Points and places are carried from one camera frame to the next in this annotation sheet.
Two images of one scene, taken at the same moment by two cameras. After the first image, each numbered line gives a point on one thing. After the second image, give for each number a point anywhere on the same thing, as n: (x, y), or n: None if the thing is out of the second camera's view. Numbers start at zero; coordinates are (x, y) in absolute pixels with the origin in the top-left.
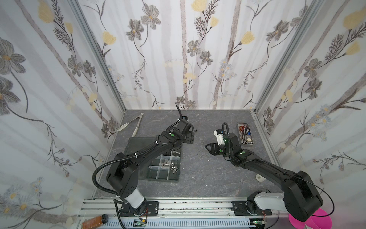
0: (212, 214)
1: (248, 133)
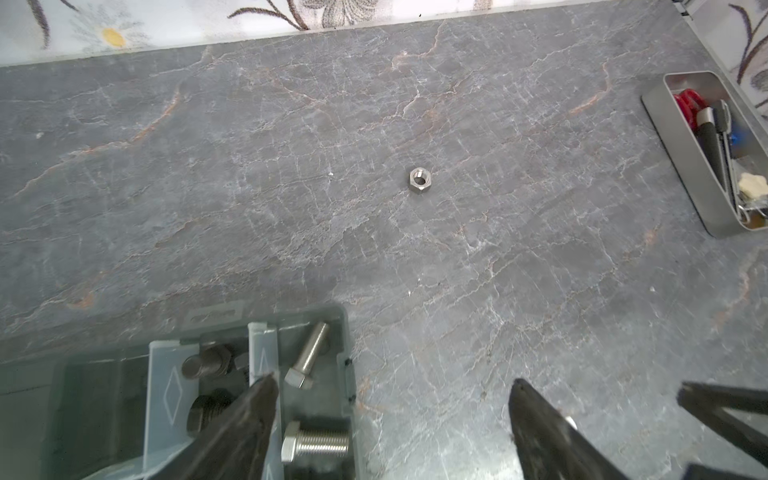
0: None
1: (690, 158)
